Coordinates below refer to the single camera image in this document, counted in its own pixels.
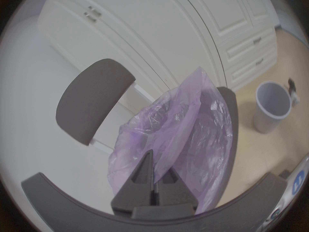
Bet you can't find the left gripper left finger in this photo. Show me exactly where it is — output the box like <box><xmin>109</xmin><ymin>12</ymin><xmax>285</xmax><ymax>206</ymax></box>
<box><xmin>111</xmin><ymin>150</ymin><xmax>154</xmax><ymax>218</ymax></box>

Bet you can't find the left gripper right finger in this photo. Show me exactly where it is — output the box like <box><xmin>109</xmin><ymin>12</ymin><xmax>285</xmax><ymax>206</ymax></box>
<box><xmin>154</xmin><ymin>167</ymin><xmax>199</xmax><ymax>214</ymax></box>

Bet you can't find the purple plastic bag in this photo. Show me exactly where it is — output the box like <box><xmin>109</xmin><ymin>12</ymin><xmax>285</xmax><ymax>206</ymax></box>
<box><xmin>107</xmin><ymin>66</ymin><xmax>233</xmax><ymax>214</ymax></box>

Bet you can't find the white printed wrapper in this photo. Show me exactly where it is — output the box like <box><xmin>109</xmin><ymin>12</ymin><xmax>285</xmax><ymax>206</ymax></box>
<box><xmin>290</xmin><ymin>92</ymin><xmax>300</xmax><ymax>107</ymax></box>

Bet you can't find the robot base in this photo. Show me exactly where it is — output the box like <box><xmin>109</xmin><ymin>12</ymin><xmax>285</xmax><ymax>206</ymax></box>
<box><xmin>263</xmin><ymin>154</ymin><xmax>309</xmax><ymax>229</ymax></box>

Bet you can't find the white trash bin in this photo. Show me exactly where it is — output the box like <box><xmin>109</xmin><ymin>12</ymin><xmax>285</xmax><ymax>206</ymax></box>
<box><xmin>253</xmin><ymin>81</ymin><xmax>293</xmax><ymax>134</ymax></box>

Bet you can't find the white chair with grey cushions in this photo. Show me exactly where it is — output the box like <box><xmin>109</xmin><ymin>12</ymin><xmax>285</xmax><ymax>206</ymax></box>
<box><xmin>56</xmin><ymin>58</ymin><xmax>239</xmax><ymax>203</ymax></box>

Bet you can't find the white wardrobe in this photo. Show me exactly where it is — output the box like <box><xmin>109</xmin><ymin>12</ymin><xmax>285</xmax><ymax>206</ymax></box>
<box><xmin>36</xmin><ymin>0</ymin><xmax>278</xmax><ymax>94</ymax></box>

